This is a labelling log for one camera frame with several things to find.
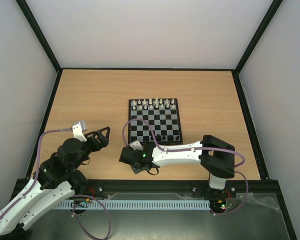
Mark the left circuit board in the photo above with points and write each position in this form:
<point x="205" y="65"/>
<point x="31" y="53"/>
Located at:
<point x="81" y="203"/>

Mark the black aluminium rail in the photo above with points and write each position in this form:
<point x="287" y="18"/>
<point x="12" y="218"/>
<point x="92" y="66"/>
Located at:
<point x="198" y="188"/>

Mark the right circuit board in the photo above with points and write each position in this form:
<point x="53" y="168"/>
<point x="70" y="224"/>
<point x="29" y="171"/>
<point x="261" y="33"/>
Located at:
<point x="223" y="204"/>

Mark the black chess king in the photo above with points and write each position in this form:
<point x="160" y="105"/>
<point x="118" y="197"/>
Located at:
<point x="159" y="138"/>

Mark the black frame post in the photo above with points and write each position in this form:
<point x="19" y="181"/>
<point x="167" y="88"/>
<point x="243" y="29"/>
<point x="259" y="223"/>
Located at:
<point x="266" y="20"/>
<point x="33" y="23"/>

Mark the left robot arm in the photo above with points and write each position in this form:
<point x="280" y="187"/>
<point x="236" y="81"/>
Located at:
<point x="54" y="180"/>

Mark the white slotted cable duct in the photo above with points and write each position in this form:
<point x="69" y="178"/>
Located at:
<point x="202" y="205"/>

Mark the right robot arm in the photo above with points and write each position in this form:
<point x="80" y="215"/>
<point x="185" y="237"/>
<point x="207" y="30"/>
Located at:
<point x="212" y="153"/>

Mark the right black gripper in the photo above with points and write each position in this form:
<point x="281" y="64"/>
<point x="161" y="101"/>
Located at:
<point x="125" y="159"/>

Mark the black and silver chessboard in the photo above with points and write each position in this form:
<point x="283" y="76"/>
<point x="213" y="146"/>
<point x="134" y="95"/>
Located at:
<point x="162" y="121"/>

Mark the black frame post right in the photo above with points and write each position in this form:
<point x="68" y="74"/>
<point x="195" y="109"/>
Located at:
<point x="266" y="20"/>

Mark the circuit board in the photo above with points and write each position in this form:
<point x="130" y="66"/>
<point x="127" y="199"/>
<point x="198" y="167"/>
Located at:
<point x="81" y="203"/>
<point x="223" y="204"/>

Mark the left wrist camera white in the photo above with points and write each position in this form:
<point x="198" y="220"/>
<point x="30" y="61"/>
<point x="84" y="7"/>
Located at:
<point x="78" y="130"/>

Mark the black knight piece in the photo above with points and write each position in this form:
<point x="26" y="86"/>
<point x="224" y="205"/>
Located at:
<point x="170" y="137"/>

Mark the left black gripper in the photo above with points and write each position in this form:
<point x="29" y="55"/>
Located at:
<point x="104" y="141"/>

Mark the black frame post left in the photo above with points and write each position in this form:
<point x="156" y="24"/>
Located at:
<point x="33" y="23"/>

